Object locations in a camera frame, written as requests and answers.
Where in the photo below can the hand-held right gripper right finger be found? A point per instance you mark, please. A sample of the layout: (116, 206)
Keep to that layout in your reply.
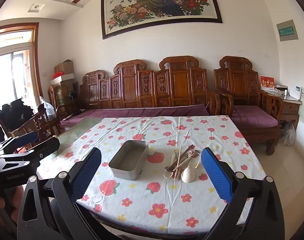
(215, 175)

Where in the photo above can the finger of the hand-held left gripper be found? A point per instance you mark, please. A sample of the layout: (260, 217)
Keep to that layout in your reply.
(28, 137)
(45, 146)

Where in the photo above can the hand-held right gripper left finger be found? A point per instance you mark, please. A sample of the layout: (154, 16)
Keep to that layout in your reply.
(88, 175)

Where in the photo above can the white plastic chopstick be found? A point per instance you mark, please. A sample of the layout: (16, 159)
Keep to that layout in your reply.
(198, 162)

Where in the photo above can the white plastic spoon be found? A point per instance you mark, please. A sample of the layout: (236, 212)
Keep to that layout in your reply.
(188, 176)
(168, 175)

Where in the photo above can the smiley face metal spoon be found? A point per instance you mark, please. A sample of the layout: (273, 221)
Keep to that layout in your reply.
(195, 152)

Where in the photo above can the rectangular metal container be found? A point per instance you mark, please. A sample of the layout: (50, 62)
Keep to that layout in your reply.
(129, 160)

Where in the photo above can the plain metal spoon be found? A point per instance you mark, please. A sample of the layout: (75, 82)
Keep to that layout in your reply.
(169, 168)

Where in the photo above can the person's left hand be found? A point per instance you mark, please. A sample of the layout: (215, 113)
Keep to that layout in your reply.
(1, 201)

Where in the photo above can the carved wooden chair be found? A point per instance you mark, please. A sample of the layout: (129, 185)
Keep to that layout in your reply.
(34, 127)

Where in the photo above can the black clothing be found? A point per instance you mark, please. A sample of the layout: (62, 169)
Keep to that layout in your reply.
(14, 115)

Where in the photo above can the clear plastic bag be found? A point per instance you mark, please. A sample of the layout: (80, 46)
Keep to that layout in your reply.
(48, 108)

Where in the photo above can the stack of cardboard boxes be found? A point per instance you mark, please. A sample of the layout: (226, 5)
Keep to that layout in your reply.
(66, 92)

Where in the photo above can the floral white tablecloth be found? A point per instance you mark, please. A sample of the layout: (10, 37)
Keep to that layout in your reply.
(154, 200)

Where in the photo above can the white flat box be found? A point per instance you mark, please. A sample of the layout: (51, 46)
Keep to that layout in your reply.
(61, 79)

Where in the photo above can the purple armchair cushion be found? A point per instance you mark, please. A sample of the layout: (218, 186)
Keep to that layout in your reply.
(254, 117)

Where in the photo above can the wooden framed glass door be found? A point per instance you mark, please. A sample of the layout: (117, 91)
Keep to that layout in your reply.
(14, 65)

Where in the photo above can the brown cardboard box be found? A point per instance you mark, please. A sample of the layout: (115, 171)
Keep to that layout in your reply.
(64, 67)

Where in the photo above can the dark wooden glass-top table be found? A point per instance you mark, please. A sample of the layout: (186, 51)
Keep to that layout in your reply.
(142, 234)

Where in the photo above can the purple sofa cushion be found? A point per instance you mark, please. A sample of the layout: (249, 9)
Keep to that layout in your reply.
(142, 112)

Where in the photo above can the grey mop head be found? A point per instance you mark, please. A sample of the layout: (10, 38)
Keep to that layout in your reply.
(288, 135)

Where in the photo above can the carved wooden armchair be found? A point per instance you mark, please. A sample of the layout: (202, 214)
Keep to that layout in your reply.
(239, 82)

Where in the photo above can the wooden side table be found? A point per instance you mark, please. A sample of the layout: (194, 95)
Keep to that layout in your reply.
(290, 108)

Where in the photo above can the red desk calendar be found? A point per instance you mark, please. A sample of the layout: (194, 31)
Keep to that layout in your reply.
(267, 83)

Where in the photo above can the carved wooden sofa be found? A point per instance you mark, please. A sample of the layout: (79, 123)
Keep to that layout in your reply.
(147, 87)

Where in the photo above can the square ceiling light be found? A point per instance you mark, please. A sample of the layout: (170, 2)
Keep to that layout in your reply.
(36, 7)

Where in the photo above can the framed peacock flower painting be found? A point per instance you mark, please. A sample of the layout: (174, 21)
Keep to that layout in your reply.
(162, 5)

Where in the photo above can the grey wall panel box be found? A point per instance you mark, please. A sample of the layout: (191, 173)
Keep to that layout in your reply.
(287, 30)

